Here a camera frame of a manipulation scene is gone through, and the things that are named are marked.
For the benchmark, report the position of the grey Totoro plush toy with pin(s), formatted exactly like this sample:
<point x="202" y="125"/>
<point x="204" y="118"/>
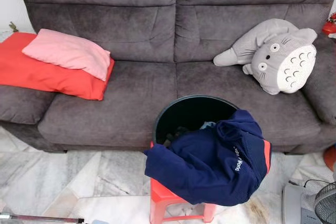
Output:
<point x="273" y="56"/>

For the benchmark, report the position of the red plastic stool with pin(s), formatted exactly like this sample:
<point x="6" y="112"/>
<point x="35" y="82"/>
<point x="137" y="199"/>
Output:
<point x="160" y="195"/>

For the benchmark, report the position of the black round laundry bin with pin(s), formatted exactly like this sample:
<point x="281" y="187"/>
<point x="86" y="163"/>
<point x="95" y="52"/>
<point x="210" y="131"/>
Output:
<point x="184" y="114"/>

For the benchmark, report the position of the navy shirt orange trim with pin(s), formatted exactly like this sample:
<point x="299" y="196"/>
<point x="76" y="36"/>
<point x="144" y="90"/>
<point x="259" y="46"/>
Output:
<point x="210" y="166"/>

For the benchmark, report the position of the pink pillow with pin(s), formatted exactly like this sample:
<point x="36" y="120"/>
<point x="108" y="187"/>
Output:
<point x="68" y="51"/>

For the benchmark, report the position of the orange round object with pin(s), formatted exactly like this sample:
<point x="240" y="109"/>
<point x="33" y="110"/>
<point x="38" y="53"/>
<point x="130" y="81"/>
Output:
<point x="331" y="158"/>

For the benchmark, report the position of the red pillow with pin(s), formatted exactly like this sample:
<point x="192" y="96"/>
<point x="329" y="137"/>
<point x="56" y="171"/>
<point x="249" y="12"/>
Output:
<point x="42" y="80"/>

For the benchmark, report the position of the dark grey sofa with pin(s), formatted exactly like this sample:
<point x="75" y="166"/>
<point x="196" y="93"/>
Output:
<point x="131" y="93"/>

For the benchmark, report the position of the red fire extinguisher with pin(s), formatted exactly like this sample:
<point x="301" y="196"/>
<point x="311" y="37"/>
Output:
<point x="329" y="26"/>

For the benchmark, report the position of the white electric fan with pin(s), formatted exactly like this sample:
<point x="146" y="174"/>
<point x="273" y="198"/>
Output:
<point x="294" y="203"/>

